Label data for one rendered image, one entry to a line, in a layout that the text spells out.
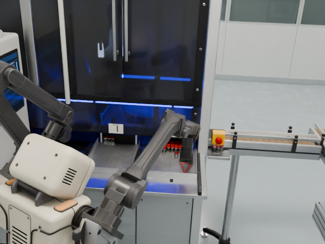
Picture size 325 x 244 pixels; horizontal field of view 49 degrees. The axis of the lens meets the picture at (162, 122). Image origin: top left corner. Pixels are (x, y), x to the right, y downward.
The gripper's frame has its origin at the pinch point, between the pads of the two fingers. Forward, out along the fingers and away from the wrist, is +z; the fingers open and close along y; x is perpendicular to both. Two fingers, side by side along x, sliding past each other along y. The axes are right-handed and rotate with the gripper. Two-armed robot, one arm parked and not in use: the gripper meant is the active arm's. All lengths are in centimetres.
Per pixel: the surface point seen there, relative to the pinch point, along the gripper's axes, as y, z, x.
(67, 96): 13, -33, 66
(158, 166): 9.3, 1.8, 14.7
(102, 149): 24, 0, 49
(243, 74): 492, 9, -103
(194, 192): -11.8, 5.1, -4.8
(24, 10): 14, -77, 87
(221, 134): 22.8, -14.9, -19.1
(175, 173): -0.8, 0.6, 4.9
